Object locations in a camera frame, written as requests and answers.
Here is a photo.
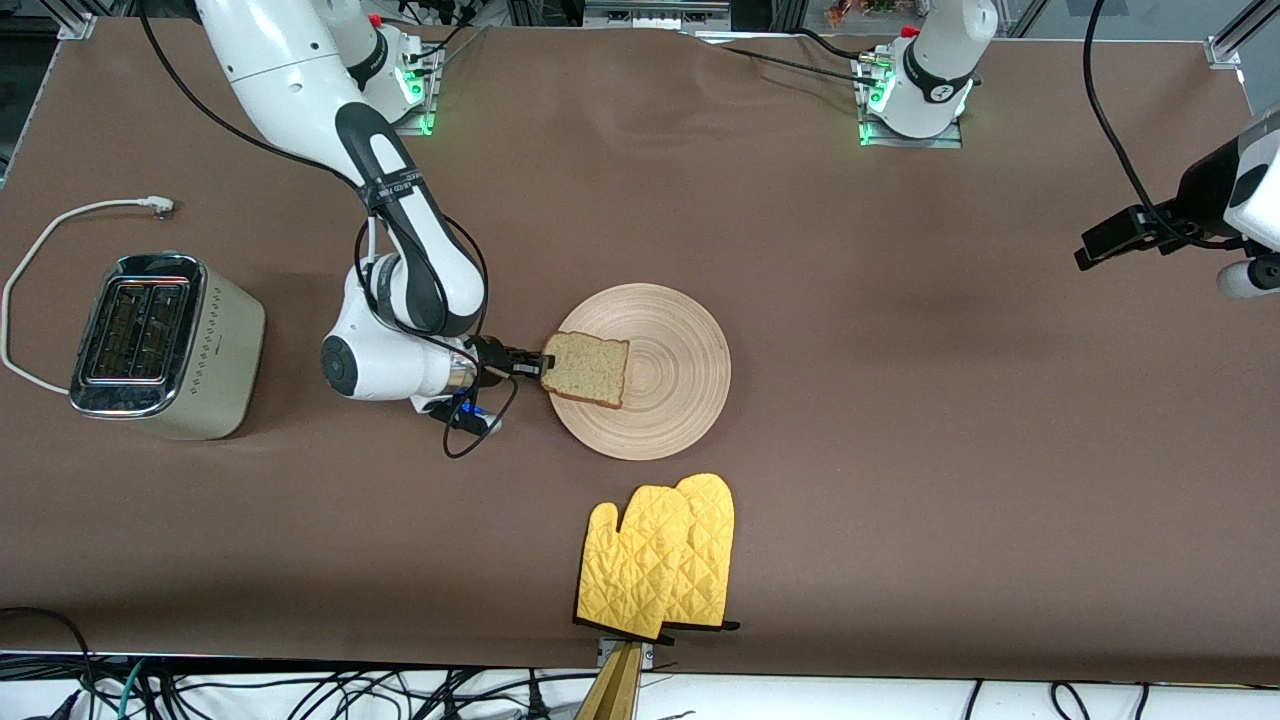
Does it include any slice of brown bread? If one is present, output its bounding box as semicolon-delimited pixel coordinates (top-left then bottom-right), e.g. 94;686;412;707
540;332;631;409

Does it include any round wooden plate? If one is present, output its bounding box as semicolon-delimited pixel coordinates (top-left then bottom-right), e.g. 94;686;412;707
548;283;732;461

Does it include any cream and chrome toaster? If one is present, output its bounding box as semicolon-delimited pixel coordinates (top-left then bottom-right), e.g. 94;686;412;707
68;252;267;442

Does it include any yellow quilted oven mitt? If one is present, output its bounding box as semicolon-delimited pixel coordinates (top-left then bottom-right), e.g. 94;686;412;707
575;485;693;641
665;473;741;633

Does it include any brown table cover mat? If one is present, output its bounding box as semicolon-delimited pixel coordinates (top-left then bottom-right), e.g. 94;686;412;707
0;15;1280;686

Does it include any grey metal box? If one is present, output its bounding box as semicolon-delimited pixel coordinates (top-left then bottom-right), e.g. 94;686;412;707
583;0;731;31

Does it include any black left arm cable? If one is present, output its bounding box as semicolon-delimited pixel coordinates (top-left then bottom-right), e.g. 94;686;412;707
1085;0;1241;251

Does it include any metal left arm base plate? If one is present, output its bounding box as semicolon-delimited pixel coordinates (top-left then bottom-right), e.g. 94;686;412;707
858;55;966;149

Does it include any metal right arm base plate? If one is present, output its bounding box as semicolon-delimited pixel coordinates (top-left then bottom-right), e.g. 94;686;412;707
385;45;438;136

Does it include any small metal clamp bracket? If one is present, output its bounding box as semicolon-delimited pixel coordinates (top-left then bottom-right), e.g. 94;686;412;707
597;637;656;673

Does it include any white toaster power cord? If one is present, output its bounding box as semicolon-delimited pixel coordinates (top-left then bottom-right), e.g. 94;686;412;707
0;196;179;396

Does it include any black cable on mat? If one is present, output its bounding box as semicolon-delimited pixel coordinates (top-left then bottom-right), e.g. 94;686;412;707
715;42;881;86

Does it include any teal floor cable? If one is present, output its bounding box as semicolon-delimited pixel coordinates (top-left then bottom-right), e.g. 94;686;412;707
115;658;151;720

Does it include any black looped floor cable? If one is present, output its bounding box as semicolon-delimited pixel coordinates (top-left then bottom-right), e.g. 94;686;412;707
0;605;96;720

